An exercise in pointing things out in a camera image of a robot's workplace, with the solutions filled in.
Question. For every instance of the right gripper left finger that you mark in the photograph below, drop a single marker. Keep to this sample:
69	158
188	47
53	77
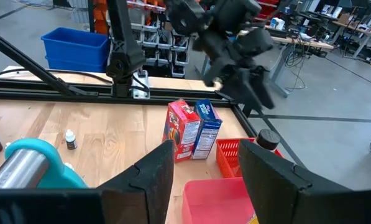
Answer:
148	186

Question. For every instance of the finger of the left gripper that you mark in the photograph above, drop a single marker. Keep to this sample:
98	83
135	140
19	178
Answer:
219	71
250	88

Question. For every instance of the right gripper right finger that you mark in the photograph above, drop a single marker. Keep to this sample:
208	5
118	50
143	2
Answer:
272	180

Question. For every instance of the black lid spice jar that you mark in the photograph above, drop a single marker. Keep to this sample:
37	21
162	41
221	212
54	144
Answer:
267	140

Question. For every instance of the blue Frosted Flakes cereal box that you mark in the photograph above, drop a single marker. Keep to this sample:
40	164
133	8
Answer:
207	130

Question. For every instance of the red Froot Loops cereal box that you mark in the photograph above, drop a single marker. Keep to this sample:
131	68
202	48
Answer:
180	130

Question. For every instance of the small dark bottle white cap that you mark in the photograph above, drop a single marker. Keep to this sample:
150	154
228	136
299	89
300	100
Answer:
70	141

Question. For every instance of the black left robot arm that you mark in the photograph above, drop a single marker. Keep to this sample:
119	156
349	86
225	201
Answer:
126	46

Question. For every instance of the red tool cabinet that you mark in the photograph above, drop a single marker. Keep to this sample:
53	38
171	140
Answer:
267	7

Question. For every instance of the pink plastic tray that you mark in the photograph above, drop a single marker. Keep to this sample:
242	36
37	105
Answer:
216	202

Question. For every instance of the wooden top desk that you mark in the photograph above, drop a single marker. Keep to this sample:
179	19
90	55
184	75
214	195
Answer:
297	42
359	29

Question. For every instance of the storage shelf rack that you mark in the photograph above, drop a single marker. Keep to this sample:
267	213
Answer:
163	40

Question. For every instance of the teal basket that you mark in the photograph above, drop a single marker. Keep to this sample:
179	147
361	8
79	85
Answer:
33	161

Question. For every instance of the orange storage bins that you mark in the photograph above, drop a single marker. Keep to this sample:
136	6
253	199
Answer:
99	15

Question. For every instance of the blue plastic bin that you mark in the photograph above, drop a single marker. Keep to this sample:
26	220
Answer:
76	66
76	43

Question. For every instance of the black aluminium table frame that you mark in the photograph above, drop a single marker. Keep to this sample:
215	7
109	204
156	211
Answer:
33	91

